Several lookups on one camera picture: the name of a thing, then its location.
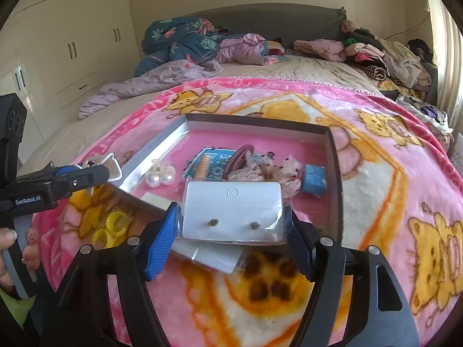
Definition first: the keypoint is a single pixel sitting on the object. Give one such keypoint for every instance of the cream curtain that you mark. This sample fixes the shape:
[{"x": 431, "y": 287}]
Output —
[{"x": 448, "y": 43}]

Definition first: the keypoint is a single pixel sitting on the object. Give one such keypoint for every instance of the lilac bed sheet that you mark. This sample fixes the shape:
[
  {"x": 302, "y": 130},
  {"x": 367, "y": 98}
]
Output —
[{"x": 155, "y": 79}]

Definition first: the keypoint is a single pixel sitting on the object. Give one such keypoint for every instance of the cream wardrobe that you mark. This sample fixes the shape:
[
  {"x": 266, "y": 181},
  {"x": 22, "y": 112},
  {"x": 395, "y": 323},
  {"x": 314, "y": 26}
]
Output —
[{"x": 72, "y": 36}]

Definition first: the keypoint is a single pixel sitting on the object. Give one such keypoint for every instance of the grey headboard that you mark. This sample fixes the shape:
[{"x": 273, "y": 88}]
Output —
[{"x": 282, "y": 21}]

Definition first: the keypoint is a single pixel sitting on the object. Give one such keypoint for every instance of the person's left hand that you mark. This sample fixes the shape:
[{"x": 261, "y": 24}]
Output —
[{"x": 7, "y": 236}]

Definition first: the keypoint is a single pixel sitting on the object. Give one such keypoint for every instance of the pink fluffy garment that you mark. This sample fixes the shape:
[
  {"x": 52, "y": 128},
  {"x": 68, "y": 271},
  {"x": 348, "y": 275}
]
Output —
[{"x": 318, "y": 48}]

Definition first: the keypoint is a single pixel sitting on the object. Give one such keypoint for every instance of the bed with beige sheet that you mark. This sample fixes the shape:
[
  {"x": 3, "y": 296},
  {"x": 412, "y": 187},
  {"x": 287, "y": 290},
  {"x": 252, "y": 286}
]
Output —
[{"x": 318, "y": 68}]

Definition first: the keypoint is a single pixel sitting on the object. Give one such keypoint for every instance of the white claw hair clip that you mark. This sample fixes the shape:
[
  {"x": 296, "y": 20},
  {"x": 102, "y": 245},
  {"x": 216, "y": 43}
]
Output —
[{"x": 112, "y": 166}]

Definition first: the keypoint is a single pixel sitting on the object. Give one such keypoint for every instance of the pink printed blanket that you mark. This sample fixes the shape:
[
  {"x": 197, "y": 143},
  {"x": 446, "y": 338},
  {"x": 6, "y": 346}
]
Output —
[{"x": 379, "y": 188}]

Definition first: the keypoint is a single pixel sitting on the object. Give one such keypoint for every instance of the shallow grey cardboard box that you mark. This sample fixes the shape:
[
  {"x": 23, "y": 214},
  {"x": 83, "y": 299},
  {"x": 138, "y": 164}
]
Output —
[{"x": 260, "y": 202}]

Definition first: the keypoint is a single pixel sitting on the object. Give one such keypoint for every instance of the polka dot bow hair clip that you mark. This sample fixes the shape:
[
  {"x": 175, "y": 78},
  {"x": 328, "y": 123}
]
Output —
[{"x": 282, "y": 173}]

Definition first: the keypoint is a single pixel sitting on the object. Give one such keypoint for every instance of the yellow hair rings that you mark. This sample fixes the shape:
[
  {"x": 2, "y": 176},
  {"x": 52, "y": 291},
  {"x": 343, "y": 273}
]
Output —
[{"x": 108, "y": 229}]

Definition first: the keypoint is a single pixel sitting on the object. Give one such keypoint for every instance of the heap of dark clothes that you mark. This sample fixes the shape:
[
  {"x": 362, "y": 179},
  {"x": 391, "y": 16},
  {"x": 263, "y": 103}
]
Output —
[{"x": 427, "y": 112}]

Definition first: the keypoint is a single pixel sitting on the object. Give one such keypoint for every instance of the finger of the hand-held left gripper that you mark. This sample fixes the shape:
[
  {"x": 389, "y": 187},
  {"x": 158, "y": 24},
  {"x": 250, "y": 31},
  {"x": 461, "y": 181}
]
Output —
[
  {"x": 67, "y": 170},
  {"x": 85, "y": 180}
]

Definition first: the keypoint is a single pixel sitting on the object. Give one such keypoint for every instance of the small blue box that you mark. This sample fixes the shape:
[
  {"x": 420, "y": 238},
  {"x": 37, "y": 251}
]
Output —
[{"x": 314, "y": 180}]

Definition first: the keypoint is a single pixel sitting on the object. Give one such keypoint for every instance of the blue floral quilt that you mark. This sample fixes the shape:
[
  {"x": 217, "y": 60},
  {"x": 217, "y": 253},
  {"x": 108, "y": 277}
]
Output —
[{"x": 181, "y": 39}]

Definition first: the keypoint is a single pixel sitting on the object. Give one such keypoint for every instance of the white paper card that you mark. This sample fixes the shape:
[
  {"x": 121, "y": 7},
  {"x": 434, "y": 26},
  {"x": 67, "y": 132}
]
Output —
[{"x": 155, "y": 200}]

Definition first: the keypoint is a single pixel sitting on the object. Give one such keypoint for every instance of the white plastic bag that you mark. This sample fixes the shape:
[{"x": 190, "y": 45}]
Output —
[{"x": 456, "y": 159}]

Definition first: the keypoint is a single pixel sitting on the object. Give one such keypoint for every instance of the brown hair clip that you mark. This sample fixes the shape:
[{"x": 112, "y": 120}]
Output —
[{"x": 237, "y": 155}]

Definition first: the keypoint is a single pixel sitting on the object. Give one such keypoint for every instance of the white earring card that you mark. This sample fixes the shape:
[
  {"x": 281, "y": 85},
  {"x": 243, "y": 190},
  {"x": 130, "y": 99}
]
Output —
[{"x": 231, "y": 206}]

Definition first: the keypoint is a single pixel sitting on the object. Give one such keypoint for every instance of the pile of mixed clothes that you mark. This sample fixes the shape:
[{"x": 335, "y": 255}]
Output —
[{"x": 394, "y": 58}]

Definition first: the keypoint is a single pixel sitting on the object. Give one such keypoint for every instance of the pink purple garment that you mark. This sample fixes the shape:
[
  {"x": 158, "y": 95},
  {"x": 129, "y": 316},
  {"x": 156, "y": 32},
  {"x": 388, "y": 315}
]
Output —
[{"x": 242, "y": 48}]

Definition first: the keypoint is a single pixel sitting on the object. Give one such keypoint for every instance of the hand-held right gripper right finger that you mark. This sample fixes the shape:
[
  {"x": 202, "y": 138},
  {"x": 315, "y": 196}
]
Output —
[{"x": 300, "y": 249}]

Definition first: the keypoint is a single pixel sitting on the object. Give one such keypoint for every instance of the pearl flower hair clip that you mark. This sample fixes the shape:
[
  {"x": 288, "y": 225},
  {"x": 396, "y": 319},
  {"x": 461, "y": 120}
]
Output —
[{"x": 161, "y": 177}]

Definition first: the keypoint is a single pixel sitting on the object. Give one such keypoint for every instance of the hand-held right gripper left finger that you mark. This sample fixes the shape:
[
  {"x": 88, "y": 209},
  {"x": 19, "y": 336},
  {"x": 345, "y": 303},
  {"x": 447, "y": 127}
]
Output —
[{"x": 162, "y": 238}]

